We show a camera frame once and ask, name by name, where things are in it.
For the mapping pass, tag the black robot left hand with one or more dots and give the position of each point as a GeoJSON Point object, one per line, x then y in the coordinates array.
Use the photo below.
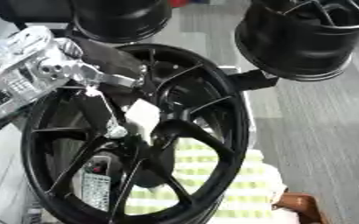
{"type": "Point", "coordinates": [113, 62]}

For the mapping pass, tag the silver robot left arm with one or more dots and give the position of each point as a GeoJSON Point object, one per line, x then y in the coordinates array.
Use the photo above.
{"type": "Point", "coordinates": [19, 67]}

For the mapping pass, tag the black wheel rim barrel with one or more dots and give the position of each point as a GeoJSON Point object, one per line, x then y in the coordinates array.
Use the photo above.
{"type": "Point", "coordinates": [121, 20]}
{"type": "Point", "coordinates": [295, 49]}

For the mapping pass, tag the white pin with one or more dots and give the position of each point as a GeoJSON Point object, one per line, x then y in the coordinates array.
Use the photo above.
{"type": "Point", "coordinates": [143, 116]}

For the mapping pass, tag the black spoked wheel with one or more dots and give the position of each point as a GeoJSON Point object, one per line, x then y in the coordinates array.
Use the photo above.
{"type": "Point", "coordinates": [223, 163]}

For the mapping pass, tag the grey perforated device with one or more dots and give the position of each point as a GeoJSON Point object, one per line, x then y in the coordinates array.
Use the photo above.
{"type": "Point", "coordinates": [95, 188]}

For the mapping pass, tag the brown chair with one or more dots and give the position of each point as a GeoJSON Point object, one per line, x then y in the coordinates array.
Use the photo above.
{"type": "Point", "coordinates": [302, 205]}

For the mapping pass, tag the black mounting bracket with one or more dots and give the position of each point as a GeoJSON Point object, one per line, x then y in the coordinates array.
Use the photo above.
{"type": "Point", "coordinates": [251, 80]}

